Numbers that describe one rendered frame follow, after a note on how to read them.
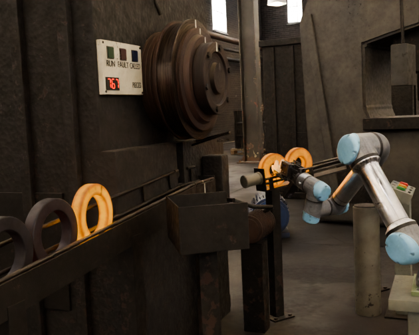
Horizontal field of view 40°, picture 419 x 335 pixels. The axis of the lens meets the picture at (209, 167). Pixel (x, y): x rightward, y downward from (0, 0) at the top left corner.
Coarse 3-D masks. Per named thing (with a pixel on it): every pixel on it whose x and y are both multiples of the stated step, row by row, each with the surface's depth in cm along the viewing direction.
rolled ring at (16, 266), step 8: (0, 216) 135; (8, 216) 135; (0, 224) 132; (8, 224) 135; (16, 224) 137; (24, 224) 140; (0, 232) 133; (8, 232) 138; (16, 232) 137; (24, 232) 140; (16, 240) 140; (24, 240) 140; (32, 240) 142; (16, 248) 141; (24, 248) 140; (32, 248) 142; (16, 256) 141; (24, 256) 140; (32, 256) 142; (16, 264) 140; (24, 264) 140
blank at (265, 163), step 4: (264, 156) 269; (268, 156) 267; (272, 156) 268; (276, 156) 269; (280, 156) 271; (264, 160) 266; (268, 160) 267; (272, 160) 268; (280, 160) 271; (260, 164) 267; (264, 164) 266; (268, 164) 267; (264, 168) 266; (268, 168) 267; (268, 172) 267; (268, 176) 268; (268, 180) 268; (284, 180) 273; (268, 184) 268; (276, 184) 270; (280, 184) 272
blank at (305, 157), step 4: (296, 148) 276; (300, 148) 277; (304, 148) 278; (288, 152) 276; (292, 152) 274; (296, 152) 276; (300, 152) 277; (304, 152) 278; (308, 152) 280; (288, 156) 274; (292, 156) 274; (296, 156) 276; (300, 156) 277; (304, 156) 278; (308, 156) 280; (288, 160) 273; (292, 160) 275; (304, 160) 279; (308, 160) 280; (304, 164) 280; (308, 164) 280; (312, 164) 281
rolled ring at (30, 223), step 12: (36, 204) 148; (48, 204) 148; (60, 204) 152; (36, 216) 144; (60, 216) 156; (72, 216) 157; (36, 228) 144; (72, 228) 157; (36, 240) 144; (72, 240) 157; (36, 252) 144
